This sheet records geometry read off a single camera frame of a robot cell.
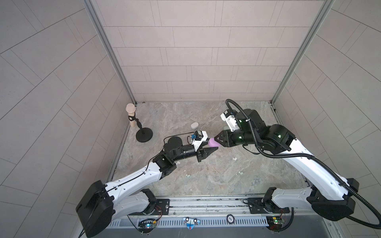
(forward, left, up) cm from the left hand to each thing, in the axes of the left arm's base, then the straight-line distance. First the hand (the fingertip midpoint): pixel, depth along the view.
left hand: (216, 145), depth 65 cm
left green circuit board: (-27, +31, -24) cm, 48 cm away
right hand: (0, +1, +4) cm, 4 cm away
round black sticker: (-25, -7, -25) cm, 36 cm away
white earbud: (+4, -15, -24) cm, 28 cm away
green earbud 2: (-4, -16, -24) cm, 29 cm away
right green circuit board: (-26, -28, -25) cm, 46 cm away
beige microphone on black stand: (+20, +43, -25) cm, 54 cm away
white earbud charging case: (+28, +10, -24) cm, 38 cm away
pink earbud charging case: (-1, +2, +4) cm, 5 cm away
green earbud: (-5, +13, -25) cm, 29 cm away
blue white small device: (-26, +11, -23) cm, 37 cm away
